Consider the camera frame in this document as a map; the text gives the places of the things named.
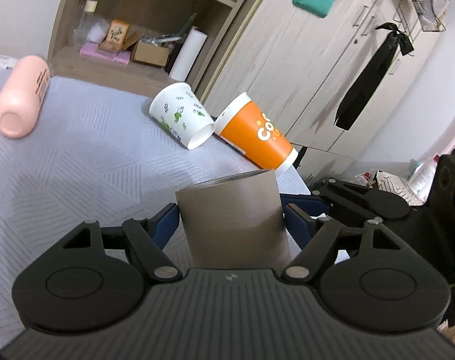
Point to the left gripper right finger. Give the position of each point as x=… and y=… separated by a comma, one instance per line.
x=317, y=239

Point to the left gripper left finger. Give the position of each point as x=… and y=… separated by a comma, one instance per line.
x=146, y=239

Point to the taupe tumbler cup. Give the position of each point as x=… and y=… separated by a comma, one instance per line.
x=235, y=222

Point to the orange paper cup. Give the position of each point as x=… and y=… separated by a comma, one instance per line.
x=245, y=127

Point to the white floral paper cup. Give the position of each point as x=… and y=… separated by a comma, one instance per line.
x=180, y=113

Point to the pink cup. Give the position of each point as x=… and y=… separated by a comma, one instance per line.
x=22, y=95

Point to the white small cup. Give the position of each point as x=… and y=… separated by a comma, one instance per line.
x=97, y=33

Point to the white patterned table cloth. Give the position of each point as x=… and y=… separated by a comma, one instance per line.
x=95, y=154

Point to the wooden wardrobe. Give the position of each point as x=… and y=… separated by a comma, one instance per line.
x=297, y=67

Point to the small cardboard box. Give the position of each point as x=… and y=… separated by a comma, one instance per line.
x=144, y=50

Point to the pink flat box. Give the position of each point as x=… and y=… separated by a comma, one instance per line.
x=92, y=50

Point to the white paper towel roll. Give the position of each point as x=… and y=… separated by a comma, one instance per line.
x=187, y=56

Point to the orange floral box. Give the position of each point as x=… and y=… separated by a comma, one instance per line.
x=115, y=36

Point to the wooden shelf unit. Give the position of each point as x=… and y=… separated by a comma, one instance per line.
x=221, y=20

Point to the clear bottle beige cap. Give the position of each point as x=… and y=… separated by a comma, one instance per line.
x=85, y=22

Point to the white tissue pack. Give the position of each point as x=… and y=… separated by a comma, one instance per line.
x=0, y=63

